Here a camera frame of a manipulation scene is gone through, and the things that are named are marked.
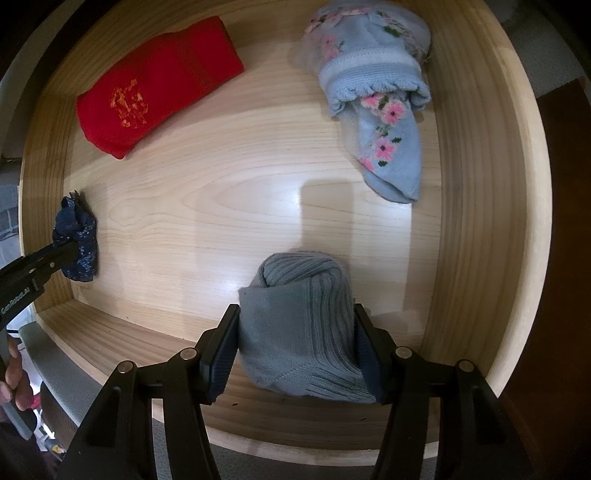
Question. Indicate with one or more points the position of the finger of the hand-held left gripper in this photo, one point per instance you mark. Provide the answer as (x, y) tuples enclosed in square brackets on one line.
[(51, 256), (44, 276)]

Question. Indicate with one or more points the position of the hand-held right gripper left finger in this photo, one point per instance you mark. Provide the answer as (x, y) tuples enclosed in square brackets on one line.
[(221, 364)]

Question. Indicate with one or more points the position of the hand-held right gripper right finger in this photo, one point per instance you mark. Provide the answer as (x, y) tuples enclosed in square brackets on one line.
[(369, 364)]

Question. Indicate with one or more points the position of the dark blue speckled socks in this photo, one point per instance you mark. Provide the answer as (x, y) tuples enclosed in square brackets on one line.
[(78, 230)]

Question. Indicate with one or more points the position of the grey-blue ribbed socks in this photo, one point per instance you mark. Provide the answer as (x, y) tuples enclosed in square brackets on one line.
[(295, 332)]

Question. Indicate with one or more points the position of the red socks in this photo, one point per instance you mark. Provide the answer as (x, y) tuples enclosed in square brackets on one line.
[(157, 87)]

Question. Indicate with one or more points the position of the blue floral socks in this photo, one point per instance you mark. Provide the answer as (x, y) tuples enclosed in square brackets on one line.
[(369, 92)]

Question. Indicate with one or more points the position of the person's left hand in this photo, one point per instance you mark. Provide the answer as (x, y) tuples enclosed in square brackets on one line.
[(18, 378)]

